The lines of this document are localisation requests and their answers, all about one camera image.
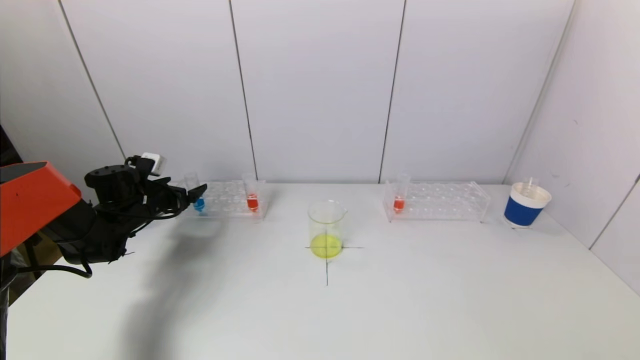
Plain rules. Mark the white paper cup blue sleeve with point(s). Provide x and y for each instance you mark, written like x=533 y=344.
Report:
x=521 y=212

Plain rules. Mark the test tube with blue pigment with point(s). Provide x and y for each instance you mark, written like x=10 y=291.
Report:
x=199 y=205

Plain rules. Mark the test tube with red pigment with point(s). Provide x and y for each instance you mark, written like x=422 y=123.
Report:
x=398 y=204
x=252 y=203

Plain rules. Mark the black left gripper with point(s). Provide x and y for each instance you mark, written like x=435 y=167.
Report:
x=181 y=196

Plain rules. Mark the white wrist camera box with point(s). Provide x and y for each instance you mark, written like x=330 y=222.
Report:
x=153 y=161

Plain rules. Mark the test tube with yellow pigment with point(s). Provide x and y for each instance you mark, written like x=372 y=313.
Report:
x=530 y=184

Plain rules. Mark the clear acrylic test tube rack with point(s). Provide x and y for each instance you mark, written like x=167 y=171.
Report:
x=435 y=202
x=230 y=200

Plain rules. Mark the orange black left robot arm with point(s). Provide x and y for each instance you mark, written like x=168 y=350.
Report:
x=30 y=200

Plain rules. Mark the clear glass beaker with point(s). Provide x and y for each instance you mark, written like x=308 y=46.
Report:
x=326 y=246

